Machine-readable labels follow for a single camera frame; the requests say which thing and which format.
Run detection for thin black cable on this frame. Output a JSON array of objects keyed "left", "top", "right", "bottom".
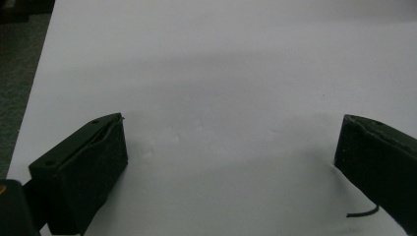
[{"left": 346, "top": 205, "right": 381, "bottom": 218}]

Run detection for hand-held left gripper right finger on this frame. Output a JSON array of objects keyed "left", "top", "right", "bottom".
[{"left": 333, "top": 113, "right": 417, "bottom": 236}]

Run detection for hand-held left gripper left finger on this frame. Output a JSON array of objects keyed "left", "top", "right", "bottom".
[{"left": 23, "top": 112, "right": 129, "bottom": 236}]

